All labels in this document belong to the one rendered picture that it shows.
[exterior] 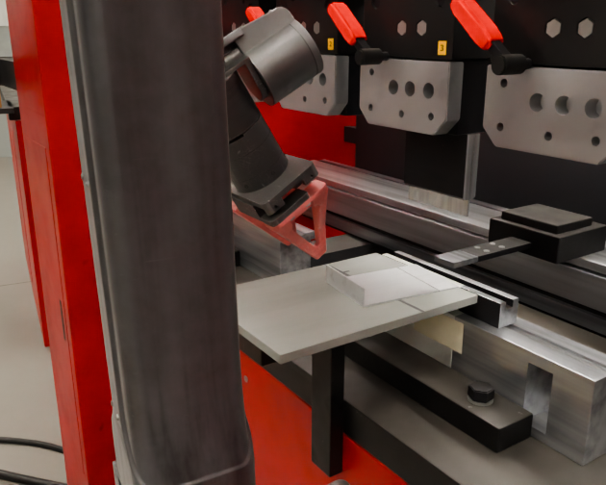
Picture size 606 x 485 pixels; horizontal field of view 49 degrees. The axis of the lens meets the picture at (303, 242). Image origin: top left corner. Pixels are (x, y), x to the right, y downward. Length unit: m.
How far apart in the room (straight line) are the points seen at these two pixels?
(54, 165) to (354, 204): 0.62
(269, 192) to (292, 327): 0.15
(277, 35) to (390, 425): 0.42
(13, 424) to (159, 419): 2.27
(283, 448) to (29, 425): 1.65
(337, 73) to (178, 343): 0.65
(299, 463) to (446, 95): 0.52
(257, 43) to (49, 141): 0.90
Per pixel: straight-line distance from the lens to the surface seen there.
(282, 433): 0.96
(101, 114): 0.25
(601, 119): 0.63
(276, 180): 0.63
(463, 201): 0.80
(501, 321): 0.78
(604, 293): 0.99
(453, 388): 0.78
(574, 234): 0.97
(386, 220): 1.27
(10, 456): 2.40
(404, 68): 0.79
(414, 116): 0.78
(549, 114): 0.66
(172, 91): 0.25
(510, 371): 0.76
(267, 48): 0.61
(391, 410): 0.79
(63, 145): 1.47
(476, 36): 0.66
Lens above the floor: 1.29
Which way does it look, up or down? 18 degrees down
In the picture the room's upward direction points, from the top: straight up
